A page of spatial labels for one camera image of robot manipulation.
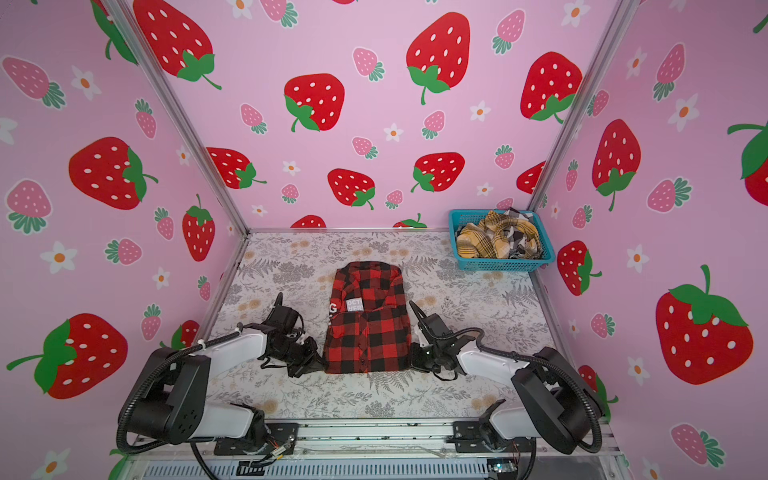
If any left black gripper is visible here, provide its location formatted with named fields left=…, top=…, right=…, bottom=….
left=275, top=335, right=331, bottom=375

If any red black plaid shirt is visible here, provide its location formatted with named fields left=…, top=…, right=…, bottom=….
left=323, top=261, right=412, bottom=375

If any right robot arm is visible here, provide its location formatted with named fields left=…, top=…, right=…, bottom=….
left=409, top=336, right=604, bottom=454

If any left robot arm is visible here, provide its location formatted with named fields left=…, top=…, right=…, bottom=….
left=116, top=323, right=326, bottom=455

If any teal plastic basket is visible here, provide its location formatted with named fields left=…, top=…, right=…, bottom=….
left=450, top=208, right=555, bottom=272

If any yellow plaid shirt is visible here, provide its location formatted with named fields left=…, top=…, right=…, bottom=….
left=456, top=209, right=544, bottom=260

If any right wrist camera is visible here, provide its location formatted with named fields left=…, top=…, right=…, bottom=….
left=409, top=301, right=457, bottom=348

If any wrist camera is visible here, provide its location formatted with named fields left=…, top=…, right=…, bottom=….
left=409, top=301, right=457, bottom=348
left=264, top=292, right=305, bottom=338

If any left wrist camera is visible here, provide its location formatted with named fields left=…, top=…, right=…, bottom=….
left=264, top=292, right=305, bottom=338

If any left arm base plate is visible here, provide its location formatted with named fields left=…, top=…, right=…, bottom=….
left=214, top=422, right=300, bottom=457

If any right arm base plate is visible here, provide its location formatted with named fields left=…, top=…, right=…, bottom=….
left=447, top=420, right=534, bottom=453

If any aluminium frame rail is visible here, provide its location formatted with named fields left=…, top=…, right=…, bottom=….
left=128, top=416, right=622, bottom=463

